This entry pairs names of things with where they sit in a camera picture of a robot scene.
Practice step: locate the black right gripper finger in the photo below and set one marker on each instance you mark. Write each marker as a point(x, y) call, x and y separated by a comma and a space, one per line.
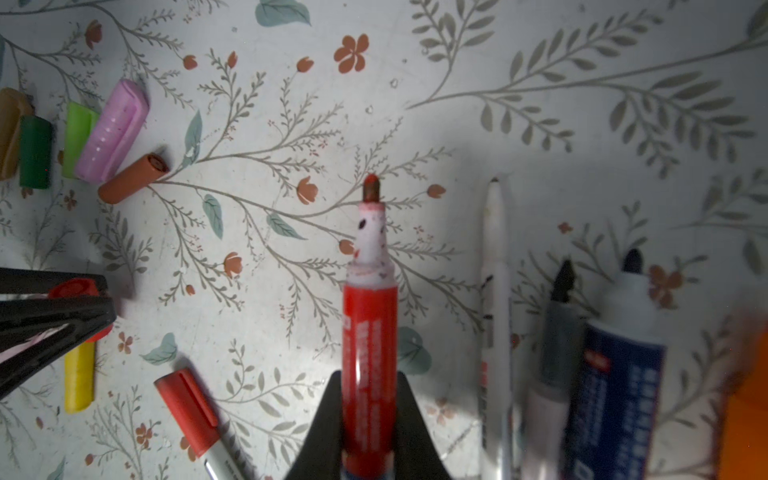
point(36, 332)
point(18, 281)

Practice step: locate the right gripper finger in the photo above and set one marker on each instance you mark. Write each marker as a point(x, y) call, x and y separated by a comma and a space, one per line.
point(320, 455)
point(415, 455)

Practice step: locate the yellow pen cap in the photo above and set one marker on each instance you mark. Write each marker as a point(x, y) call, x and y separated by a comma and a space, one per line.
point(79, 377)

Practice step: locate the yellow capped marker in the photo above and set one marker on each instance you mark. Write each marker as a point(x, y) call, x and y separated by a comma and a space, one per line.
point(495, 397)

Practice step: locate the pink highlighter pen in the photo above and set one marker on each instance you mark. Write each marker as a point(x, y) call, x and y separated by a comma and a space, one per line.
point(549, 394)

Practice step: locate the red capped marker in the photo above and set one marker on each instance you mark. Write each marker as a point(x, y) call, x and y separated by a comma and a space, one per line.
point(198, 423)
point(369, 363)

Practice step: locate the dark green pen cap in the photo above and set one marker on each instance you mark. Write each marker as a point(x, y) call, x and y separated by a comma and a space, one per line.
point(35, 152)

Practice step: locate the light green pen cap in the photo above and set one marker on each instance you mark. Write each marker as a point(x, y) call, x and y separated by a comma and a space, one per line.
point(79, 125)

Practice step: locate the dark brown pen cap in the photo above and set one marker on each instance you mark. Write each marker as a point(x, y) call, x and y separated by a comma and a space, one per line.
point(135, 177)

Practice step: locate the purple pen cap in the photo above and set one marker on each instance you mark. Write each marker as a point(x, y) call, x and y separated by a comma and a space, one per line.
point(115, 132)

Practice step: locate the blue capped marker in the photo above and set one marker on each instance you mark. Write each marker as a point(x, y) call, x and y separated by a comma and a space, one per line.
point(616, 395)

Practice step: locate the orange highlighter pen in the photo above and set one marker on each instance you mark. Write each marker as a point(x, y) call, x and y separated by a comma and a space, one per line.
point(743, 453)

